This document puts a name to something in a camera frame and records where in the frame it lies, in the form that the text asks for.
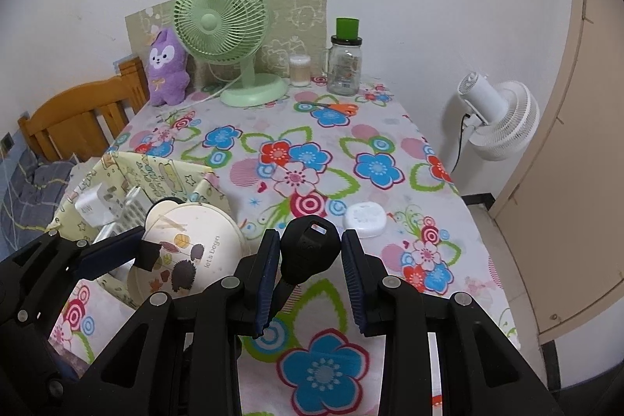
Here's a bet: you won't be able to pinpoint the black fan cable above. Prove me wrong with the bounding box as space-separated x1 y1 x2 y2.
448 114 471 173

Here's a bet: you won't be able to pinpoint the wooden bed headboard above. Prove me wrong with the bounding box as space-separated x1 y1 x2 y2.
18 58 149 163

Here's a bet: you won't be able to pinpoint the white round case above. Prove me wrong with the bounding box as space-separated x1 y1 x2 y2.
345 203 387 237

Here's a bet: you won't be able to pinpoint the white cloth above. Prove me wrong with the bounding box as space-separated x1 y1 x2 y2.
66 160 105 202

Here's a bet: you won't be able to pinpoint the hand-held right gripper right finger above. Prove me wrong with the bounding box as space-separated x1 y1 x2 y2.
340 228 551 416

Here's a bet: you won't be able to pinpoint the beige printed board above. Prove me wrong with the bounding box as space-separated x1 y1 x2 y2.
125 0 328 78

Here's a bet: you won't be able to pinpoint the glass jar with green lid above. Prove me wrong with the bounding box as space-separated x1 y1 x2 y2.
326 17 362 96

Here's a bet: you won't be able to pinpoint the cream round mirror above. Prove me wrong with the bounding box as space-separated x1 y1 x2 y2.
128 199 247 307

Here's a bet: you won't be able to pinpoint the white fan cable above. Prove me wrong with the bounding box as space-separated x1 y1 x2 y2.
180 77 245 110

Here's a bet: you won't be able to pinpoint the grey white power adapter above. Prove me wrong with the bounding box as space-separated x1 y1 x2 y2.
74 182 119 229

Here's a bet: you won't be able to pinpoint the orange handled scissors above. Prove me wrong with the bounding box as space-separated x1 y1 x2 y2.
305 101 358 115

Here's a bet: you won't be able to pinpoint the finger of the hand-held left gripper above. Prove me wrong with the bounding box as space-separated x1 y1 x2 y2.
19 343 93 416
0 228 145 343

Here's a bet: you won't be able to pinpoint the yellow printed storage box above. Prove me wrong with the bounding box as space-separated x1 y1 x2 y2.
46 151 230 310

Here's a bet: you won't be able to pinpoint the white standing fan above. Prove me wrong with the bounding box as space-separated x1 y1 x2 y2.
457 72 540 162

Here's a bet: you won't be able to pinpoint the beige door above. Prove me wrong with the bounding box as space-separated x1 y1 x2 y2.
487 0 624 343

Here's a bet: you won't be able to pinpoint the grey plaid pillow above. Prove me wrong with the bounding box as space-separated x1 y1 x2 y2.
0 160 74 246

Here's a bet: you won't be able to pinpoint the floral tablecloth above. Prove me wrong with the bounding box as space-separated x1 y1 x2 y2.
46 75 520 416

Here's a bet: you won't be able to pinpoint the purple plush toy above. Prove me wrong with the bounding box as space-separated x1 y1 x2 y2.
146 28 191 106

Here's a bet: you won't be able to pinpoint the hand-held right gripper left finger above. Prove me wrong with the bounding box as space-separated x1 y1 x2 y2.
75 228 282 416

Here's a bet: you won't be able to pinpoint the cotton swab container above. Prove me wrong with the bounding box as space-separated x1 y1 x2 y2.
289 54 311 87

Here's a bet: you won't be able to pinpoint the green desk fan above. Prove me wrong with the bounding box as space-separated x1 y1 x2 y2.
173 0 288 107

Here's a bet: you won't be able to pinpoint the black round holder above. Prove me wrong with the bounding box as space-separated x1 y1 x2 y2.
279 215 342 314

